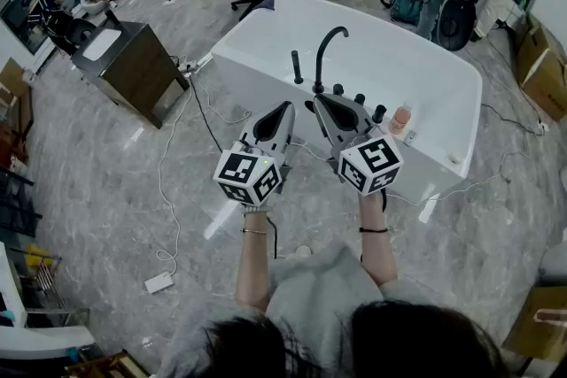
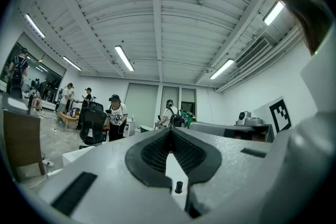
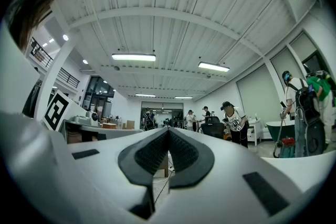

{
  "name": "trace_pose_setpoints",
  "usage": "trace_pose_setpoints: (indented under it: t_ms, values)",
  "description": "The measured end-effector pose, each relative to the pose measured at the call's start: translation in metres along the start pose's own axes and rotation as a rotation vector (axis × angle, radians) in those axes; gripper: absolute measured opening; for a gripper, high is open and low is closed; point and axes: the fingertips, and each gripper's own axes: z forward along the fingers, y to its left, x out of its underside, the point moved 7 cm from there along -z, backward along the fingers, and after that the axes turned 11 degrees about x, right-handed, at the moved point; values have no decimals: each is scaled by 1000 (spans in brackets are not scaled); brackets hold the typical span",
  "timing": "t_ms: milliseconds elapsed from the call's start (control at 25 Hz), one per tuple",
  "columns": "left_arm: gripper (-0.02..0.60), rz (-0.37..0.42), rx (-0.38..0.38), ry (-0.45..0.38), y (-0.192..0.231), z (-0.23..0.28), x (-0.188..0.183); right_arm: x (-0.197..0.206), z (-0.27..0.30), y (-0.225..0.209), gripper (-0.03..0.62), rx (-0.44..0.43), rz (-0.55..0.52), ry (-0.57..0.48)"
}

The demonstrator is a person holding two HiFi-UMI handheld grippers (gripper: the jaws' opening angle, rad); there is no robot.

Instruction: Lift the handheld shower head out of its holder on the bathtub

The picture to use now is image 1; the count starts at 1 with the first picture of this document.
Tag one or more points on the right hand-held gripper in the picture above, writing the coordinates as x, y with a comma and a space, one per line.
372, 166

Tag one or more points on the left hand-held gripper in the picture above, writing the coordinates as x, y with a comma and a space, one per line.
248, 172

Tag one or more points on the person's right forearm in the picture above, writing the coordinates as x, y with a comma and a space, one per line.
376, 252

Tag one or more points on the person's left forearm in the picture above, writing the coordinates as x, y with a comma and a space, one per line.
253, 261

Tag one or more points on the white bathtub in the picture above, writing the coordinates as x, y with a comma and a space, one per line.
398, 57

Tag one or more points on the black faucet knob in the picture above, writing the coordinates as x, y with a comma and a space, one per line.
359, 98
379, 113
338, 89

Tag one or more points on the pink bottle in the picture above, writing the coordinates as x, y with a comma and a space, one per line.
400, 119

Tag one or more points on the black gooseneck faucet spout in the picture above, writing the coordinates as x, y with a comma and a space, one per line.
320, 62

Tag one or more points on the small silver metal fitting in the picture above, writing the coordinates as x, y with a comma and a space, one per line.
410, 137

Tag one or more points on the white power strip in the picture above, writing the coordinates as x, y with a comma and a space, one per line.
188, 66

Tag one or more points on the person's white shoe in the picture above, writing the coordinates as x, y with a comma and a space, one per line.
299, 252

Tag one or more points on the teal bag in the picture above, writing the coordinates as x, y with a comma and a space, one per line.
405, 9

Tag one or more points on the dark wooden vanity cabinet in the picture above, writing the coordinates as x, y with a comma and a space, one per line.
133, 71

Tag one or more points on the white sink basin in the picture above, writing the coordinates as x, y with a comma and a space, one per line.
102, 44

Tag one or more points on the white power adapter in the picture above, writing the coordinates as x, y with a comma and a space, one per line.
158, 283

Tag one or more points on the cardboard box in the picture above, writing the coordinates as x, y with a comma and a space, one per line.
549, 90
538, 323
538, 53

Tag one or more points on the grey round stool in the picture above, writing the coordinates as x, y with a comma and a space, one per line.
553, 265

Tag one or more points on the wooden chair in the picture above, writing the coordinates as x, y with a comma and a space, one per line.
15, 102

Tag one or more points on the black shelf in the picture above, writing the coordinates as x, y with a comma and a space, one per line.
17, 199

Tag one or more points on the yellow container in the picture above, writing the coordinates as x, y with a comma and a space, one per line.
39, 256

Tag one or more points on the white counter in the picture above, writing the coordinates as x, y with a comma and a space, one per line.
26, 341

